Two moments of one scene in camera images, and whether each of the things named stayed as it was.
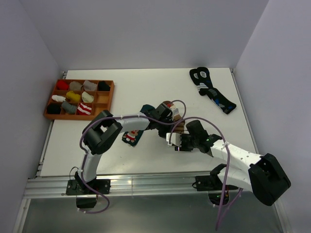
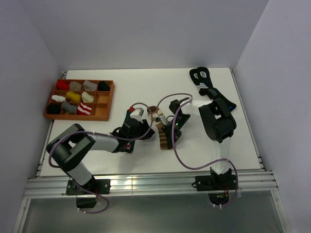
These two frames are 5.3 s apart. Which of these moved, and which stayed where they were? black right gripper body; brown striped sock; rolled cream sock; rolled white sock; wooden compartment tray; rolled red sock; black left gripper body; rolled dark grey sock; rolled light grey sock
Moved: brown striped sock; black right gripper body; black left gripper body
Stayed: rolled red sock; rolled dark grey sock; rolled white sock; rolled light grey sock; rolled cream sock; wooden compartment tray
